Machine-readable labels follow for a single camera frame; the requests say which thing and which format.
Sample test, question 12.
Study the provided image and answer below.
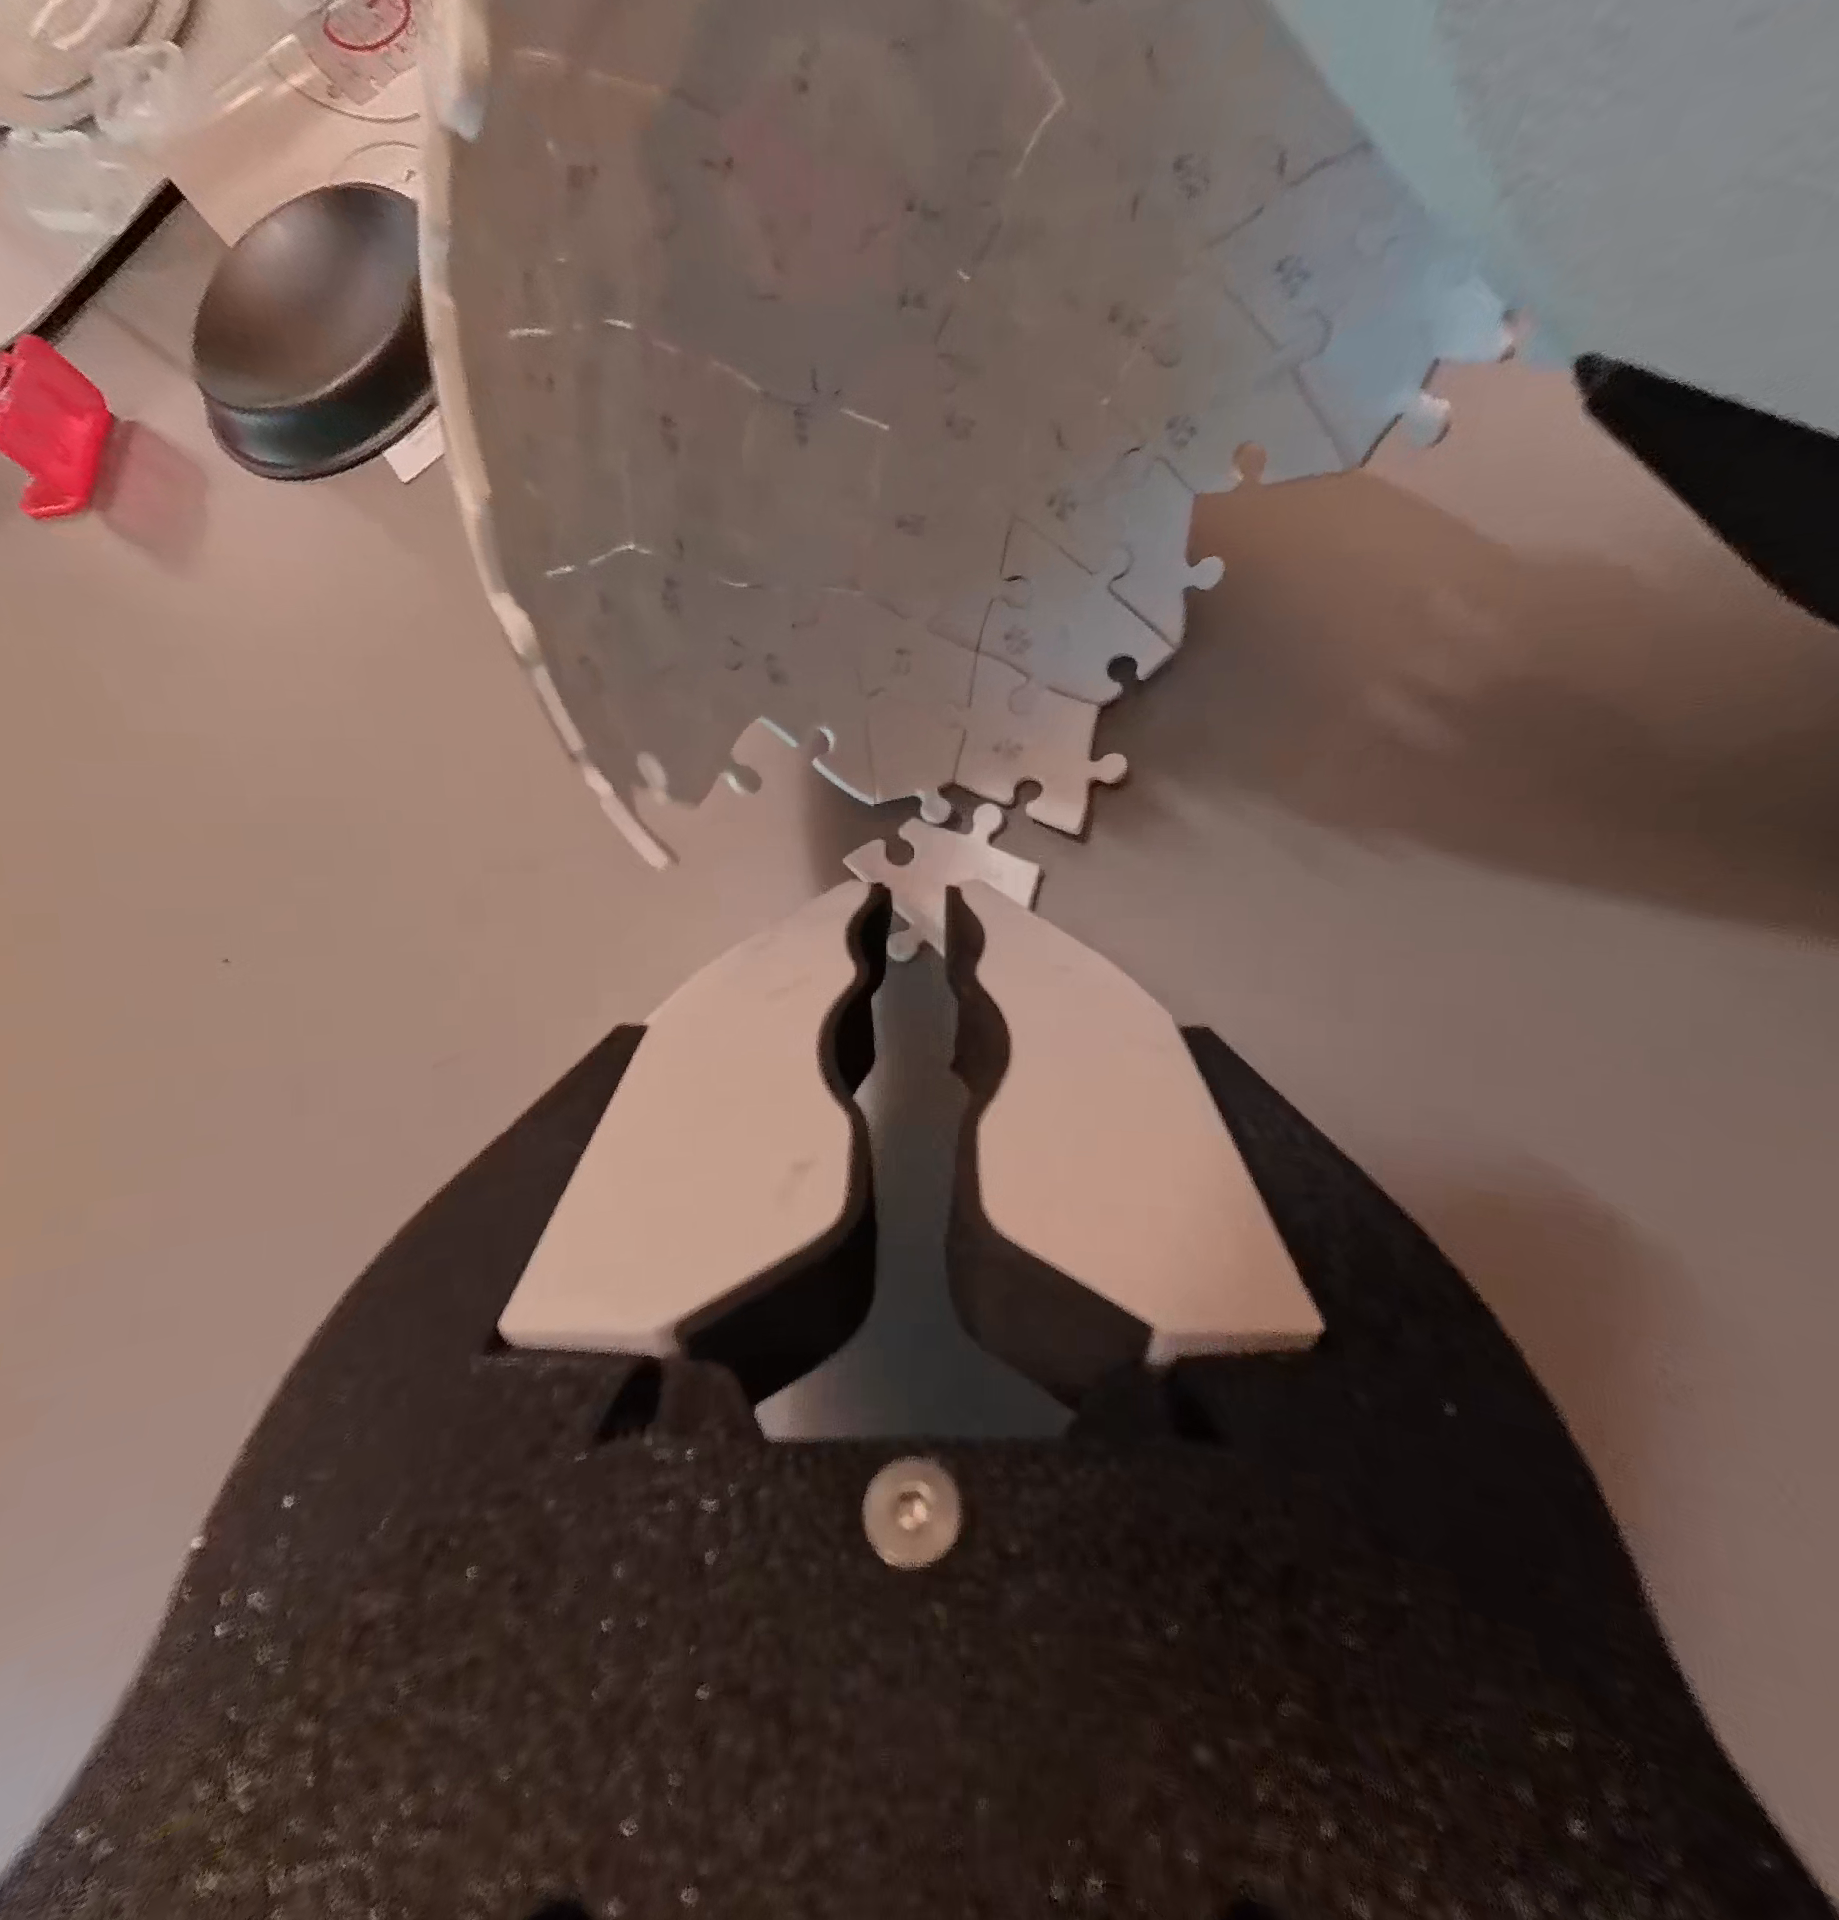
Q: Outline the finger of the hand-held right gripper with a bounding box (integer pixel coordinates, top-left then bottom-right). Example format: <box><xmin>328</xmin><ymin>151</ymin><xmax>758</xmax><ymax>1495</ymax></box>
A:
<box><xmin>1401</xmin><ymin>0</ymin><xmax>1839</xmax><ymax>453</ymax></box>

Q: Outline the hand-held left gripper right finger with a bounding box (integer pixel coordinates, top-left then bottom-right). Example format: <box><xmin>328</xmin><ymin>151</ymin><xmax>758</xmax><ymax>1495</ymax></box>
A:
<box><xmin>941</xmin><ymin>884</ymin><xmax>1328</xmax><ymax>1403</ymax></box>

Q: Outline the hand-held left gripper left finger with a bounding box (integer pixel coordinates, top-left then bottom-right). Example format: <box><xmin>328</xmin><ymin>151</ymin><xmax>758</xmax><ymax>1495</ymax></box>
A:
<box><xmin>496</xmin><ymin>883</ymin><xmax>879</xmax><ymax>1395</ymax></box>

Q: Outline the white-backed curved jigsaw piece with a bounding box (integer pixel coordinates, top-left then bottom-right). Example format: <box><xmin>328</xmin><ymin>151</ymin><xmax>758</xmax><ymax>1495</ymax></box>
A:
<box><xmin>846</xmin><ymin>802</ymin><xmax>1045</xmax><ymax>961</ymax></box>

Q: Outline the partly built puzzle ball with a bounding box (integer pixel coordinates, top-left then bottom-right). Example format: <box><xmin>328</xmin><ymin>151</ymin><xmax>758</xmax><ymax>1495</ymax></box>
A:
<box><xmin>416</xmin><ymin>0</ymin><xmax>1538</xmax><ymax>871</ymax></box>

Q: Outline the black round ball stand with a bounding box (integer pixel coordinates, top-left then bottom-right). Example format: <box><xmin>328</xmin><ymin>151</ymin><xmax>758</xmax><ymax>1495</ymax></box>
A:
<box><xmin>191</xmin><ymin>186</ymin><xmax>445</xmax><ymax>483</ymax></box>

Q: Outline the folded puzzle leaflet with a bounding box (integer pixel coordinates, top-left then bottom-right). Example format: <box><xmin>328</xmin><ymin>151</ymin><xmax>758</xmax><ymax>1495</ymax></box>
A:
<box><xmin>185</xmin><ymin>0</ymin><xmax>463</xmax><ymax>484</ymax></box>

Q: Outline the red plastic clip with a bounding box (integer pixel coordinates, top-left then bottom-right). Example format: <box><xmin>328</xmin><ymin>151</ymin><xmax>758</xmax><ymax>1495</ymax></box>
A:
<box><xmin>0</xmin><ymin>336</ymin><xmax>118</xmax><ymax>520</ymax></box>

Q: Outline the clear plastic bag with parts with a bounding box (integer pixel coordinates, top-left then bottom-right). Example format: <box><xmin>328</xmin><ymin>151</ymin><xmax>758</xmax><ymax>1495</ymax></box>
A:
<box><xmin>0</xmin><ymin>0</ymin><xmax>283</xmax><ymax>361</ymax></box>

